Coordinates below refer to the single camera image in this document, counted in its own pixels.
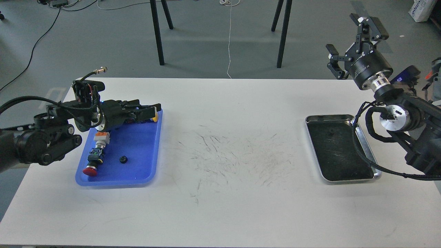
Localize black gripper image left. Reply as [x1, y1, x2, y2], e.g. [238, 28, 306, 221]
[95, 99, 162, 132]

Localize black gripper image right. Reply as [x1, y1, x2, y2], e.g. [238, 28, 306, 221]
[326, 13, 393, 91]

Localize blue plastic tray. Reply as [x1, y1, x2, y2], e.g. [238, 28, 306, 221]
[75, 111, 163, 187]

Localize silver metal tray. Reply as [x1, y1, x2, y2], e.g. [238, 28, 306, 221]
[305, 114, 382, 184]

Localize black table legs right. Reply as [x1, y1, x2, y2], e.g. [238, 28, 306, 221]
[271, 0, 293, 69]

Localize black table legs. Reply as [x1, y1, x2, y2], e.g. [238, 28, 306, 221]
[271, 0, 293, 69]
[150, 0, 174, 66]

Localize black table legs left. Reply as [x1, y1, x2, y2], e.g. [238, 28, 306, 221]
[150, 0, 174, 66]

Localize white orange switch block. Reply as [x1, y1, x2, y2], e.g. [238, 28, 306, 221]
[93, 132, 110, 149]

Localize red push button switch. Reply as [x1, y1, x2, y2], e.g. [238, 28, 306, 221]
[82, 147, 105, 176]

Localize white cord on floor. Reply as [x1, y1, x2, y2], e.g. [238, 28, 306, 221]
[219, 0, 241, 79]

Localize black cable on floor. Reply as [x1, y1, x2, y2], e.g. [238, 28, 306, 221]
[0, 0, 99, 93]

